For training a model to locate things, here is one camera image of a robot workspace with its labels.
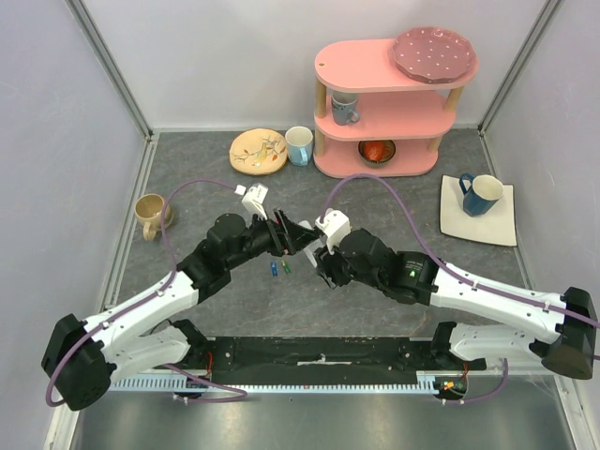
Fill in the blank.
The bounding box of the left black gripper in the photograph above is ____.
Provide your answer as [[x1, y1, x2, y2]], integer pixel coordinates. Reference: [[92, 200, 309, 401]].
[[226, 207, 320, 270]]

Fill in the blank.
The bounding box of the white remote control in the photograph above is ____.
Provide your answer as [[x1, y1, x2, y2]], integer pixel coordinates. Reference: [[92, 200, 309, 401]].
[[304, 247, 318, 268]]

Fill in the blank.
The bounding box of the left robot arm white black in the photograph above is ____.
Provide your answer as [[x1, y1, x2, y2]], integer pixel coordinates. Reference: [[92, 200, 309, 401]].
[[41, 210, 323, 411]]

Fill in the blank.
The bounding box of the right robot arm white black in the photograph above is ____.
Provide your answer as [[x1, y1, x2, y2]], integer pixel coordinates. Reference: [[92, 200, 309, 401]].
[[305, 229, 599, 380]]

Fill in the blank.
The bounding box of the green battery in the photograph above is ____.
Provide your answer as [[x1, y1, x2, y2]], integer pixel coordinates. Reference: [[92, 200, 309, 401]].
[[281, 260, 291, 274]]

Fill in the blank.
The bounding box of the yellow floral plate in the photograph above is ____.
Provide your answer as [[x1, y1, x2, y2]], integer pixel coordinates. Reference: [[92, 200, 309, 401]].
[[229, 128, 288, 175]]

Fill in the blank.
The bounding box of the light blue mug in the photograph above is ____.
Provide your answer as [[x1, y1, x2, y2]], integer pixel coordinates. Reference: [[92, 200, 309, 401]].
[[285, 126, 313, 166]]

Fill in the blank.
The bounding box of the patterned dark bowl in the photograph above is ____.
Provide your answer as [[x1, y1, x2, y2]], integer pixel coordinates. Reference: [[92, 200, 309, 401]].
[[358, 140, 396, 167]]

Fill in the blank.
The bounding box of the orange cup in bowl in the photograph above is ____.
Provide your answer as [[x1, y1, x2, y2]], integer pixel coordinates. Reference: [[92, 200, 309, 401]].
[[363, 141, 393, 162]]

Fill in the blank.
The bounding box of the pink three-tier shelf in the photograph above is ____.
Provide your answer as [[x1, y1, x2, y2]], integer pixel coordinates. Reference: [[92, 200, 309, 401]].
[[313, 38, 479, 178]]

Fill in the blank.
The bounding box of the grey mug on shelf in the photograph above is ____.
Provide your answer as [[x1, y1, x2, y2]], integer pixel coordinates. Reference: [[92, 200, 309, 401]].
[[331, 91, 360, 126]]

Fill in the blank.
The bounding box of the beige ceramic mug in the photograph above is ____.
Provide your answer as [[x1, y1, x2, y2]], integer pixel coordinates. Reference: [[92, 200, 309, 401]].
[[134, 193, 174, 241]]

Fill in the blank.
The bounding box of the dark blue mug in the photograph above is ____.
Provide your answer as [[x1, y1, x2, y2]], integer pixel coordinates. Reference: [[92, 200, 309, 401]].
[[458, 173, 503, 217]]

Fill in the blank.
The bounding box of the white square plate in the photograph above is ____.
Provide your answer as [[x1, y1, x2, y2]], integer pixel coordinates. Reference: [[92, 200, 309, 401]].
[[440, 174, 518, 248]]

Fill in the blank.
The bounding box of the pink polka dot plate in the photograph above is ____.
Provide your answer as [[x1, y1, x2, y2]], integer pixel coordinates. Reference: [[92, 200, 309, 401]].
[[391, 26, 476, 84]]

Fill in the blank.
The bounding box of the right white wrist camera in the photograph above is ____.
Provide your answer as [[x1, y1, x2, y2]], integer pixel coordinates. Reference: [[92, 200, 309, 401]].
[[315, 208, 352, 254]]

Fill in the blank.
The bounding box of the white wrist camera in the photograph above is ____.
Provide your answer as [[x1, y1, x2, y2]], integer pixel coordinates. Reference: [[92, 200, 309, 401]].
[[234, 183, 268, 220], [315, 208, 352, 254]]

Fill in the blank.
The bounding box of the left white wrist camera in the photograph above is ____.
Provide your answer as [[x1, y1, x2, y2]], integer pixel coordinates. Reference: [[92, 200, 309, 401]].
[[234, 183, 268, 220]]

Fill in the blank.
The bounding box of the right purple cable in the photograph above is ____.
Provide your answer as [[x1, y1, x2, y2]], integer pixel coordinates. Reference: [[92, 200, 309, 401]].
[[321, 172, 600, 406]]

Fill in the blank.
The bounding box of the purple cable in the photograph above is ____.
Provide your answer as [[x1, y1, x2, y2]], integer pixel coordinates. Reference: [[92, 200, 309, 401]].
[[321, 172, 600, 406], [44, 179, 249, 407]]

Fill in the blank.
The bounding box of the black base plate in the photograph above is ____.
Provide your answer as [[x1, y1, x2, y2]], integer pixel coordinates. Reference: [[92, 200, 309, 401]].
[[154, 335, 488, 386]]

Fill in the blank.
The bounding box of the white slotted cable duct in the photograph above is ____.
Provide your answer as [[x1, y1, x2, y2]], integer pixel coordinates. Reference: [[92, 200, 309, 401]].
[[109, 370, 465, 397]]

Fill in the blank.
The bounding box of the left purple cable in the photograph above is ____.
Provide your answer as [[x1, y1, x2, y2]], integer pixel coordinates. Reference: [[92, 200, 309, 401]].
[[44, 179, 249, 407]]

